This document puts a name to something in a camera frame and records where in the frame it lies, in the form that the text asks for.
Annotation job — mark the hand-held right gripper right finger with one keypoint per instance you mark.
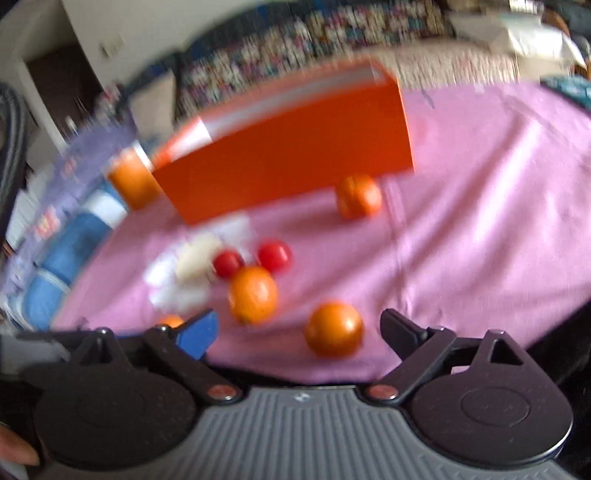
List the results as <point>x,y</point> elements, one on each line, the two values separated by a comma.
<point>401,330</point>

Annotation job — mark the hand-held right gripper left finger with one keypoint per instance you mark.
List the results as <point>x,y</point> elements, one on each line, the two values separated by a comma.
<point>198,332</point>

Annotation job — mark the person's left hand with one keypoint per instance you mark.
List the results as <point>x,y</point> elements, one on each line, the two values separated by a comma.
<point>16,447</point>

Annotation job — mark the small orange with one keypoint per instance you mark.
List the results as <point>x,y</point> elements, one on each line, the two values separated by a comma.
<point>171,321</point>

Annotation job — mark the white plastic bag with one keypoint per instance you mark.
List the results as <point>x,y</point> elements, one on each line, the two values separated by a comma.
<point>184,295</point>

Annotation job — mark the pale yellow round object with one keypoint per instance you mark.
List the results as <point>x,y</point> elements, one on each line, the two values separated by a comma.
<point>197,258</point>

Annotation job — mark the red tomato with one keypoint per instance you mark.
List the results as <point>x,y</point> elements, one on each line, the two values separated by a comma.
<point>227,264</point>
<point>274,256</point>

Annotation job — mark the blue cushion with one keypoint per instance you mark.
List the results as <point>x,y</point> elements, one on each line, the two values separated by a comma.
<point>64,258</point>

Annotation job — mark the dark clothing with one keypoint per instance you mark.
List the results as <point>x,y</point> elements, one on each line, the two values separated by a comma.
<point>570,350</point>

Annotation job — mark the orange cardboard box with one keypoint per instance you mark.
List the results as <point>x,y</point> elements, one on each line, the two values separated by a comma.
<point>286,157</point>

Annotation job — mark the purple printed blanket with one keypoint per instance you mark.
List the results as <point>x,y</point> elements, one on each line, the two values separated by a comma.
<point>69,170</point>

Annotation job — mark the beige cushion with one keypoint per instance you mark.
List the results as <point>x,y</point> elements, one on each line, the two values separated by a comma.
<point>154,104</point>

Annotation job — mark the black floral daisy pillow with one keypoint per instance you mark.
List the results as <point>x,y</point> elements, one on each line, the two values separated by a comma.
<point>231,74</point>
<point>369,23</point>

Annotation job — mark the teal book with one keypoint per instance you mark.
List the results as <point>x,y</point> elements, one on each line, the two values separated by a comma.
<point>570,92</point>

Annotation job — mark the wall switch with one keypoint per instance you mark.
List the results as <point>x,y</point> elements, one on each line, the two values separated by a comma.
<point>113,47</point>

